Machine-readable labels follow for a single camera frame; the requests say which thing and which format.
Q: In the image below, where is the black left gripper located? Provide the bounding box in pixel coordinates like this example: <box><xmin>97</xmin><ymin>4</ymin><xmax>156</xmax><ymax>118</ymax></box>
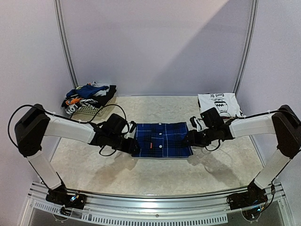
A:
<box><xmin>107</xmin><ymin>132</ymin><xmax>140</xmax><ymax>154</ymax></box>

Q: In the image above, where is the blue plaid flannel shirt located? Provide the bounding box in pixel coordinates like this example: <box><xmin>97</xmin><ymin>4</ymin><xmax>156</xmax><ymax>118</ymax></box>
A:
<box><xmin>131</xmin><ymin>122</ymin><xmax>193</xmax><ymax>159</ymax></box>

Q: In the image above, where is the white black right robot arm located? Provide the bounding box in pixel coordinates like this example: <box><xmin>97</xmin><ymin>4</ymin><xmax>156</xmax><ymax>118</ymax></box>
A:
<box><xmin>183</xmin><ymin>105</ymin><xmax>301</xmax><ymax>205</ymax></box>

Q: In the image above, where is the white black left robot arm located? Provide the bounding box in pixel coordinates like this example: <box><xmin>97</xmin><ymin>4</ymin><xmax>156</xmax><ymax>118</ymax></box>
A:
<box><xmin>14</xmin><ymin>104</ymin><xmax>140</xmax><ymax>204</ymax></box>

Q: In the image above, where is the cream perforated laundry basket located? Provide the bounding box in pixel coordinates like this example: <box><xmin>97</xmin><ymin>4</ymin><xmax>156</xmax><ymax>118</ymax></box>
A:
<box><xmin>65</xmin><ymin>99</ymin><xmax>105</xmax><ymax>116</ymax></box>

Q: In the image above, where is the black garment in basket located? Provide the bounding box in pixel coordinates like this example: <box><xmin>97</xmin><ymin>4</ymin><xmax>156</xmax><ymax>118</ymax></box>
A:
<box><xmin>92</xmin><ymin>85</ymin><xmax>117</xmax><ymax>109</ymax></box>

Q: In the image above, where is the grey garment in basket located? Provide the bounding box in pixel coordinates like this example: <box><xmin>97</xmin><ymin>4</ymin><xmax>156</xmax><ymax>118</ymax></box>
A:
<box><xmin>88</xmin><ymin>81</ymin><xmax>110</xmax><ymax>97</ymax></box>

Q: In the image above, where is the folded white cartoon t-shirt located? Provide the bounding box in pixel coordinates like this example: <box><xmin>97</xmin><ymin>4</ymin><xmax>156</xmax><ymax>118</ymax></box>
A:
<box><xmin>198</xmin><ymin>93</ymin><xmax>243</xmax><ymax>118</ymax></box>

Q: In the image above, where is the solid blue garment in basket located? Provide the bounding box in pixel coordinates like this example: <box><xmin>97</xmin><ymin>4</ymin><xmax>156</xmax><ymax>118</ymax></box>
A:
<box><xmin>66</xmin><ymin>84</ymin><xmax>110</xmax><ymax>98</ymax></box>

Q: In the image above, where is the black white orange printed shirt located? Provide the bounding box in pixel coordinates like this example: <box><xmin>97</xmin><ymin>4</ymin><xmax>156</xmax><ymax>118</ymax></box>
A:
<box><xmin>61</xmin><ymin>97</ymin><xmax>100</xmax><ymax>115</ymax></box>

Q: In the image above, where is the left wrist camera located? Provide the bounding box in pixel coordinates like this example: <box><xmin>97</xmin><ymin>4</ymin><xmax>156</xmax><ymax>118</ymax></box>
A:
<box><xmin>101</xmin><ymin>113</ymin><xmax>137</xmax><ymax>138</ymax></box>

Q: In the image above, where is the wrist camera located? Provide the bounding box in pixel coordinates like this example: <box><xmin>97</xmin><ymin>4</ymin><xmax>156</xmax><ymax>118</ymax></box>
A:
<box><xmin>101</xmin><ymin>113</ymin><xmax>137</xmax><ymax>138</ymax></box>
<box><xmin>190</xmin><ymin>107</ymin><xmax>224</xmax><ymax>131</ymax></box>

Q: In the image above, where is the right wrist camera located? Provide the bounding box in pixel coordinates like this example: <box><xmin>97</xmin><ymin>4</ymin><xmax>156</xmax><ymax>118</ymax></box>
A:
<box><xmin>190</xmin><ymin>107</ymin><xmax>224</xmax><ymax>131</ymax></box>

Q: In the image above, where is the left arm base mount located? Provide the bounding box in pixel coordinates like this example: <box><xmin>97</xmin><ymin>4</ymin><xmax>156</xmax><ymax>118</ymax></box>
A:
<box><xmin>46</xmin><ymin>185</ymin><xmax>87</xmax><ymax>210</ymax></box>

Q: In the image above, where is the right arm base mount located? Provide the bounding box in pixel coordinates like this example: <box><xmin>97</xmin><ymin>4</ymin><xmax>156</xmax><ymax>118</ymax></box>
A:
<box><xmin>226</xmin><ymin>179</ymin><xmax>276</xmax><ymax>212</ymax></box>

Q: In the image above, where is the aluminium front rail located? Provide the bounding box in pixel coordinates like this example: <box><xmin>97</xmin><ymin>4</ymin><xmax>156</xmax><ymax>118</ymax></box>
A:
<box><xmin>20</xmin><ymin>182</ymin><xmax>294</xmax><ymax>226</ymax></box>

